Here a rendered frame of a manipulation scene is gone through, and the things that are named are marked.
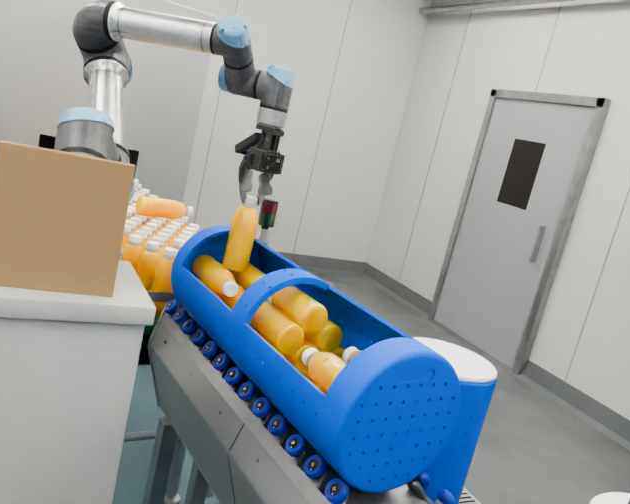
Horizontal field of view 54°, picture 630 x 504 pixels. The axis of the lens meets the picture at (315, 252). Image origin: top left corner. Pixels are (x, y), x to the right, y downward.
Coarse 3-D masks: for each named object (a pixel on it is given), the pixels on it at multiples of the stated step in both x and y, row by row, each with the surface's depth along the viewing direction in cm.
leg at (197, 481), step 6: (192, 468) 197; (198, 468) 193; (192, 474) 197; (198, 474) 194; (192, 480) 196; (198, 480) 195; (204, 480) 196; (192, 486) 196; (198, 486) 195; (204, 486) 197; (186, 492) 199; (192, 492) 195; (198, 492) 196; (204, 492) 197; (186, 498) 199; (192, 498) 196; (198, 498) 197; (204, 498) 198
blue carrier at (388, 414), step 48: (192, 240) 172; (192, 288) 161; (240, 336) 136; (384, 336) 135; (288, 384) 119; (336, 384) 108; (384, 384) 106; (432, 384) 113; (336, 432) 105; (384, 432) 110; (432, 432) 117; (384, 480) 114
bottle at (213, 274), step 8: (200, 256) 176; (208, 256) 176; (200, 264) 172; (208, 264) 170; (216, 264) 170; (200, 272) 171; (208, 272) 167; (216, 272) 165; (224, 272) 165; (208, 280) 166; (216, 280) 164; (224, 280) 163; (232, 280) 163; (216, 288) 164
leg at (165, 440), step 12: (168, 420) 186; (156, 432) 187; (168, 432) 184; (156, 444) 186; (168, 444) 185; (156, 456) 185; (168, 456) 186; (156, 468) 185; (168, 468) 188; (156, 480) 187; (156, 492) 188
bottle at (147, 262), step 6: (144, 252) 192; (150, 252) 192; (156, 252) 193; (144, 258) 191; (150, 258) 191; (156, 258) 192; (138, 264) 192; (144, 264) 191; (150, 264) 191; (156, 264) 192; (138, 270) 192; (144, 270) 191; (150, 270) 192; (138, 276) 192; (144, 276) 192; (150, 276) 192; (144, 282) 192; (150, 282) 193; (150, 288) 193
